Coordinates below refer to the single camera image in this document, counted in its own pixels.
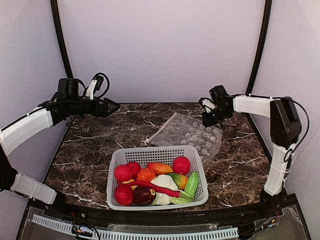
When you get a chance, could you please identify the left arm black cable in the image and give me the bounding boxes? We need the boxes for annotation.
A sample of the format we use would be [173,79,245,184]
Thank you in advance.
[79,72,110,100]

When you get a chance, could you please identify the red wrinkled fruit right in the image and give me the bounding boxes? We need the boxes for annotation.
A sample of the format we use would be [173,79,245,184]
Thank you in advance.
[172,156,191,175]

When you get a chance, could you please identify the black frame post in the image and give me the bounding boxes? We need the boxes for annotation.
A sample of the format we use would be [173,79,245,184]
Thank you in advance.
[50,0,74,78]
[245,0,273,94]

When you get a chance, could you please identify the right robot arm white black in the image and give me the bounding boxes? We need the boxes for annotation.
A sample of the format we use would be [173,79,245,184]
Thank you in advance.
[199,85,302,217]

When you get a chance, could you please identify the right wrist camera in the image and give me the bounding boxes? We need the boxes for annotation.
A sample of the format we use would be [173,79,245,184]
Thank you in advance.
[199,97,216,113]

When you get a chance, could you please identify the right black frame post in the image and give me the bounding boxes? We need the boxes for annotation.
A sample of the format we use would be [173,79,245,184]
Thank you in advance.
[245,0,273,94]

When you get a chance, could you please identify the red wrinkled fruit front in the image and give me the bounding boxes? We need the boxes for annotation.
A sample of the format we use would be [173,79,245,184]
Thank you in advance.
[114,185,133,206]

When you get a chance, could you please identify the clear zip top bag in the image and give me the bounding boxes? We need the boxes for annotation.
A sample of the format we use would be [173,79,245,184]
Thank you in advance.
[146,112,223,168]

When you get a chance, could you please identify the orange pumpkin toy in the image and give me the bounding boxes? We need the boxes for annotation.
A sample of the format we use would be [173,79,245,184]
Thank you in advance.
[136,167,157,182]

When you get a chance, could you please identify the right electronics board wires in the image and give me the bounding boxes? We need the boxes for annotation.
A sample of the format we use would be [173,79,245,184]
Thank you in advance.
[254,209,283,232]

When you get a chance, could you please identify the green orange mango toy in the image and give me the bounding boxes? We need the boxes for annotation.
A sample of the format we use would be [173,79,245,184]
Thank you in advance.
[167,172,189,190]

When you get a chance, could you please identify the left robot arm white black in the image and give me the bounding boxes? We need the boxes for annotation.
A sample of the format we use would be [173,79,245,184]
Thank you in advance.
[0,72,120,205]

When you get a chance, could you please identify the red wrinkled fruit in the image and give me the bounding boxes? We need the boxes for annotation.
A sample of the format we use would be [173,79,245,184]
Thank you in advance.
[114,164,133,182]
[114,185,133,206]
[172,156,191,175]

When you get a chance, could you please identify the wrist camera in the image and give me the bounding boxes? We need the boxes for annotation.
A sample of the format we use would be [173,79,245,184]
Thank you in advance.
[84,75,104,100]
[199,97,216,113]

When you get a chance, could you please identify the orange yellow mango toy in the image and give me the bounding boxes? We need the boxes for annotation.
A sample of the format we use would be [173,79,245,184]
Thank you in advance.
[147,162,174,175]

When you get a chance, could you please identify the electronics board wires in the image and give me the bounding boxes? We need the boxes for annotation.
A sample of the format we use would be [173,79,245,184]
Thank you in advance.
[67,212,101,240]
[254,209,283,232]

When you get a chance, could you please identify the yellow lemon toy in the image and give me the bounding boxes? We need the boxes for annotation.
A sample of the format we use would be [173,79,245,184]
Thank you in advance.
[124,178,139,191]

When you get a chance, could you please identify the left black frame post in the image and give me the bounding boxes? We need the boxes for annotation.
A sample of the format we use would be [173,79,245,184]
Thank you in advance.
[50,0,74,78]

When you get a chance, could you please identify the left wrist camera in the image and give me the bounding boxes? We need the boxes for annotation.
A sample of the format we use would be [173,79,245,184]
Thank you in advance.
[84,75,104,100]

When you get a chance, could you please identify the red wrinkled fruit left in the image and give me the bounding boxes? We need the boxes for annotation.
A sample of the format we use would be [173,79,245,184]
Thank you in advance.
[114,164,133,182]

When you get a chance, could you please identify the left electronics board wires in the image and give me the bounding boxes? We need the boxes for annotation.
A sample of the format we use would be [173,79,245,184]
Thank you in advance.
[67,212,101,240]

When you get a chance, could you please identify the black front rail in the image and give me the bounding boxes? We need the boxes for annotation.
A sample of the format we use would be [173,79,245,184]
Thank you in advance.
[29,193,303,235]

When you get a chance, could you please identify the red chili pepper toy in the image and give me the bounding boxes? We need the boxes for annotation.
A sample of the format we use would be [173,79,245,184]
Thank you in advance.
[118,180,181,198]

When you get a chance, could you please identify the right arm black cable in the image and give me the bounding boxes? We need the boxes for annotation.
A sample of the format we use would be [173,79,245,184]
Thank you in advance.
[283,96,311,163]

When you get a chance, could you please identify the white perforated plastic basket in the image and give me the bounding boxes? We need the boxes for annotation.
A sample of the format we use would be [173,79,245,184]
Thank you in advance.
[106,145,209,211]

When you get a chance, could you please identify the red tomato fruit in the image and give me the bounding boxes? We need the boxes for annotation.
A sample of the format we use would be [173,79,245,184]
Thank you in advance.
[126,161,141,179]

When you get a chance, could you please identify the white slotted cable duct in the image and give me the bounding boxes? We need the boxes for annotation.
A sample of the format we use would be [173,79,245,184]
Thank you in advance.
[31,214,239,240]

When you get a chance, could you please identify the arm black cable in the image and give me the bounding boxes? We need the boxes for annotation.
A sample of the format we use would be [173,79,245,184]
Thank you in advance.
[283,96,311,163]
[79,72,110,100]

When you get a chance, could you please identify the white cauliflower toy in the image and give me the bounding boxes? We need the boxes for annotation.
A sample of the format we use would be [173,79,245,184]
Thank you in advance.
[150,174,179,206]

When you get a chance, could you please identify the green bitter gourd toy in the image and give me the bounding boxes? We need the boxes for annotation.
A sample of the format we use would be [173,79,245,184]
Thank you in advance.
[184,171,199,199]

